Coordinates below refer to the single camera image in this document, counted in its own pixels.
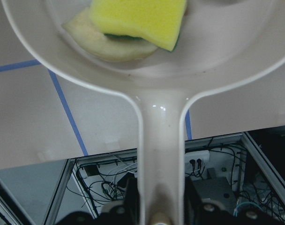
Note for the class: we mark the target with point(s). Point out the yellow green sponge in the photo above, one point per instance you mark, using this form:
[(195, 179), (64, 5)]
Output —
[(156, 21)]

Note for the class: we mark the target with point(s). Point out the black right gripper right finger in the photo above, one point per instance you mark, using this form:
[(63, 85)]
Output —
[(199, 212)]

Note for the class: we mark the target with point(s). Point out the white plastic dustpan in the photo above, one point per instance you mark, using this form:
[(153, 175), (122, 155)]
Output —
[(223, 44)]

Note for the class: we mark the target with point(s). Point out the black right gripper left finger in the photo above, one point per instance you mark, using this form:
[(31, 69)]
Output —
[(123, 212)]

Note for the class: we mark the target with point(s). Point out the pale yellow peel slice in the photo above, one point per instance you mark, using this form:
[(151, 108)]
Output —
[(113, 49)]

